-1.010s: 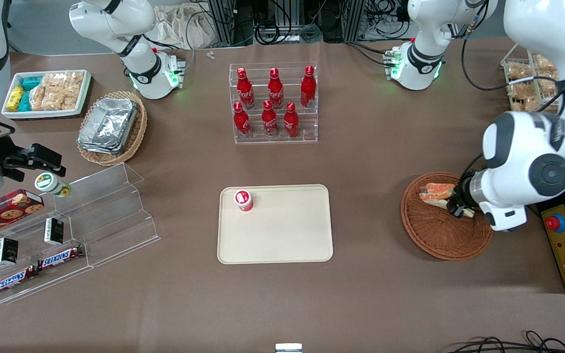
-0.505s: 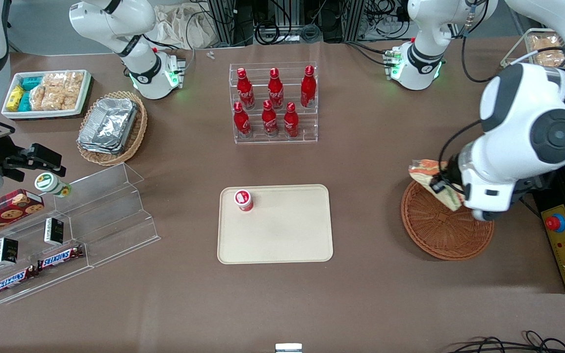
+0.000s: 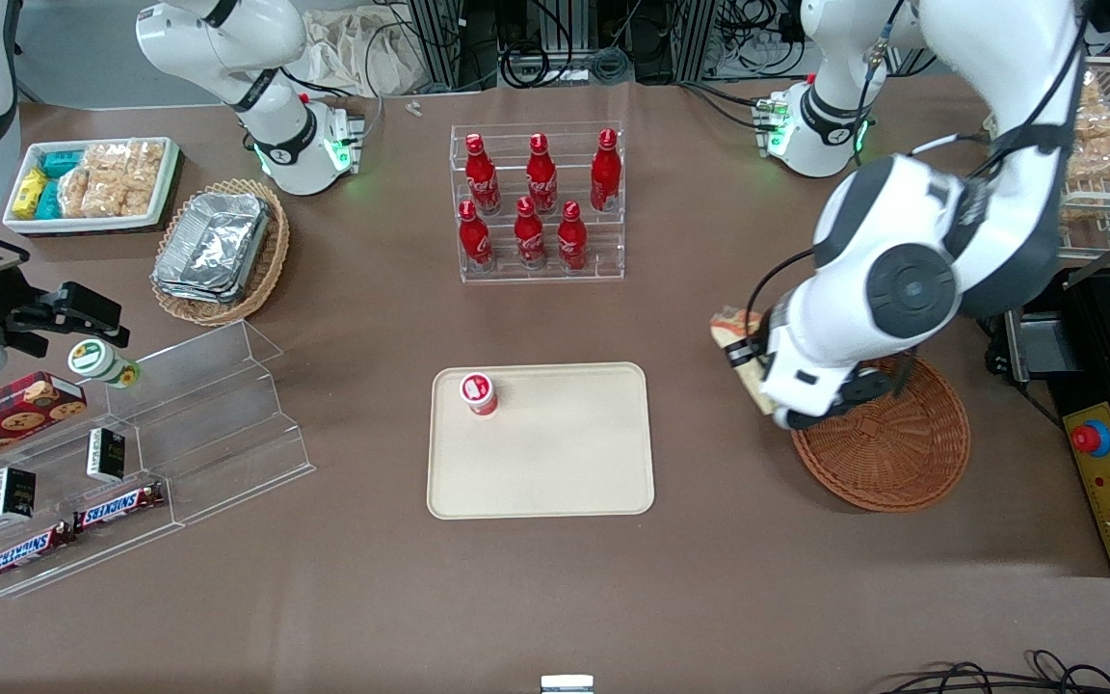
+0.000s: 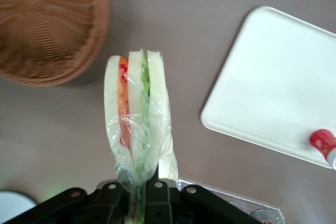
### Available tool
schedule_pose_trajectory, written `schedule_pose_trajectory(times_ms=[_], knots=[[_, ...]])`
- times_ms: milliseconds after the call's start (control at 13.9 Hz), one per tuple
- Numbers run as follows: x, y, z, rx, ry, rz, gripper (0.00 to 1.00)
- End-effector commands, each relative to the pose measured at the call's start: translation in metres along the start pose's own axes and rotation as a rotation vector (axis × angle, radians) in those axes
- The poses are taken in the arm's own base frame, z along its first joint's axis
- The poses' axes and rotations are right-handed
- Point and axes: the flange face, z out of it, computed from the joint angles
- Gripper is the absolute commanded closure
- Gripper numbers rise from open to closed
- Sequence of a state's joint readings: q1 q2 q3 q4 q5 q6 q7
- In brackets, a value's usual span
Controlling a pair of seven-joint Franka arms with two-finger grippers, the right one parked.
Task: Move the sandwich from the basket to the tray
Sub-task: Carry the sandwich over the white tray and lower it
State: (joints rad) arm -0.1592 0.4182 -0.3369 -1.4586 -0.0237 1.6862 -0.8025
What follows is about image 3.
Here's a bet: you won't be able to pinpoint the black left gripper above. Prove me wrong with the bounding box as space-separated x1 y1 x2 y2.
830 359 914 417

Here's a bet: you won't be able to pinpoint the round brown wicker basket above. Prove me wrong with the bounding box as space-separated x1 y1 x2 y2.
791 355 970 512

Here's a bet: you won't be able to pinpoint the oval brown wicker basket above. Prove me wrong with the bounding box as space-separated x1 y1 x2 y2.
150 178 291 327

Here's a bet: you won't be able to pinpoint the beige plastic tray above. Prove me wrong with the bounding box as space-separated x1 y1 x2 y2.
427 362 655 520

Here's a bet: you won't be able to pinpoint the green and white cup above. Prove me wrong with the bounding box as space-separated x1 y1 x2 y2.
68 339 142 389

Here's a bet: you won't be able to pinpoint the red tartan cookie box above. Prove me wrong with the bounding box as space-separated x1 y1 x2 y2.
0 372 89 478

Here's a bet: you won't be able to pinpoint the clear bag of rice crackers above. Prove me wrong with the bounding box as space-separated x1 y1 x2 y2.
126 140 168 184
88 173 156 218
59 172 93 219
83 143 132 176

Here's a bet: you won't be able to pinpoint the yellow snack packet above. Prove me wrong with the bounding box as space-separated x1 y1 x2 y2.
13 169 47 218

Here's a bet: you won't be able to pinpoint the small black box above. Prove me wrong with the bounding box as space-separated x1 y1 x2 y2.
0 467 38 521
86 428 127 483

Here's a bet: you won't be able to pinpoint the tan snack packet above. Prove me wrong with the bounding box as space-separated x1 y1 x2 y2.
709 307 778 415

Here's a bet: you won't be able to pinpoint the white plastic bin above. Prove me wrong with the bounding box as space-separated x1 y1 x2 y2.
4 137 180 235

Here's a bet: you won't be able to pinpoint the stack of foil trays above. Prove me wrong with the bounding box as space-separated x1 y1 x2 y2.
152 191 272 305

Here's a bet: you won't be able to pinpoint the Snickers chocolate bar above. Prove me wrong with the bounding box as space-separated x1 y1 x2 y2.
73 482 166 533
0 522 74 582

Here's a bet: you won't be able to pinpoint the clear acrylic stepped shelf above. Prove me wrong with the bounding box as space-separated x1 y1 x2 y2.
0 321 315 599

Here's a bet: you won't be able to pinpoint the black machine housing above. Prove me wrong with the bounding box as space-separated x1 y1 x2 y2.
998 265 1110 579

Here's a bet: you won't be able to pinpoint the clear acrylic bottle rack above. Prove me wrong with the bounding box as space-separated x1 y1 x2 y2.
449 120 625 283

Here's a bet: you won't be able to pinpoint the red cola bottle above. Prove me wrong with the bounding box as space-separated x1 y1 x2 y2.
591 128 622 213
526 133 558 215
515 196 548 271
463 133 501 215
459 200 493 271
557 200 589 273

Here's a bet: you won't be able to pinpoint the bag of fried snacks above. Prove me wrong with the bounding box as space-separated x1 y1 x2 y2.
1068 75 1110 186

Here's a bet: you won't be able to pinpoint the red cup with white lid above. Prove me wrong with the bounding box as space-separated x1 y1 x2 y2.
460 372 499 416

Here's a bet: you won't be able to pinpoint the beige cloth bag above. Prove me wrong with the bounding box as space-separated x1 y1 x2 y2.
303 8 426 97

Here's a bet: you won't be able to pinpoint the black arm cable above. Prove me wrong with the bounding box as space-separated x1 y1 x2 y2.
746 249 818 334

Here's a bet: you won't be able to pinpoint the grey metal bracket box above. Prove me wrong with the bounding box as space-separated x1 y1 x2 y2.
1003 313 1067 382

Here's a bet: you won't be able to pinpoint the black floor cables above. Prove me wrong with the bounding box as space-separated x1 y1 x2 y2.
887 651 1110 694

